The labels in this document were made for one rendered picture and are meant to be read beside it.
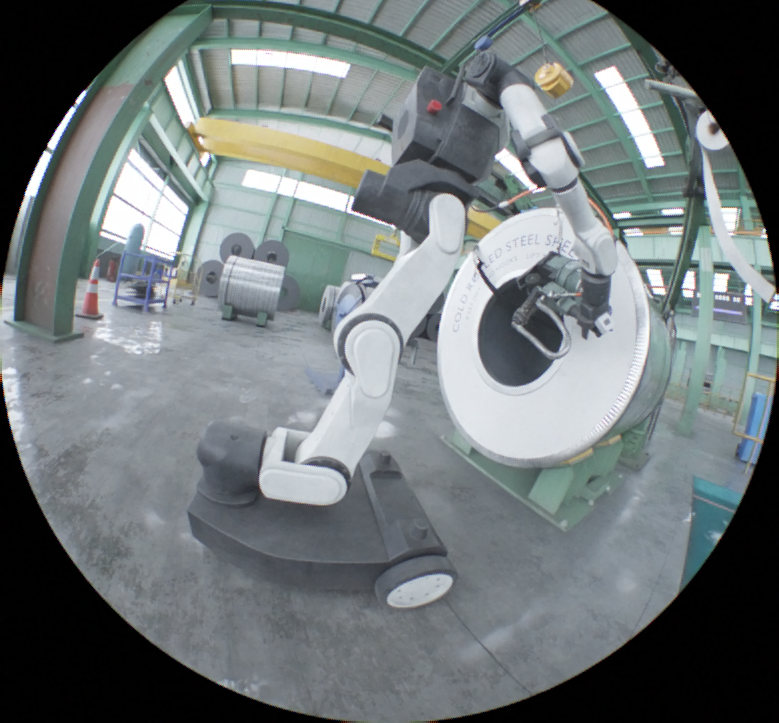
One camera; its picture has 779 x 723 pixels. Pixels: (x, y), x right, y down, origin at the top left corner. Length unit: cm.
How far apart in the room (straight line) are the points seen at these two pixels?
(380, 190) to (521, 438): 102
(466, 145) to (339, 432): 74
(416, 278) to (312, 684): 91
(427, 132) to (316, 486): 86
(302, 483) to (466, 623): 58
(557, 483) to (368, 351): 106
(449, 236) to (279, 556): 78
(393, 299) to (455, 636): 85
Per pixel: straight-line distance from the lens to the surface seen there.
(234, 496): 75
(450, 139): 70
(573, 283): 92
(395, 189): 62
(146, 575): 84
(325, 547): 67
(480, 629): 85
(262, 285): 549
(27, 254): 346
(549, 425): 109
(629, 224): 668
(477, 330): 140
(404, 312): 58
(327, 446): 64
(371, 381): 54
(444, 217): 61
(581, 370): 103
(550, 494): 135
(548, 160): 58
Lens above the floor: 69
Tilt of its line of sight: 3 degrees down
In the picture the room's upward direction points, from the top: 13 degrees clockwise
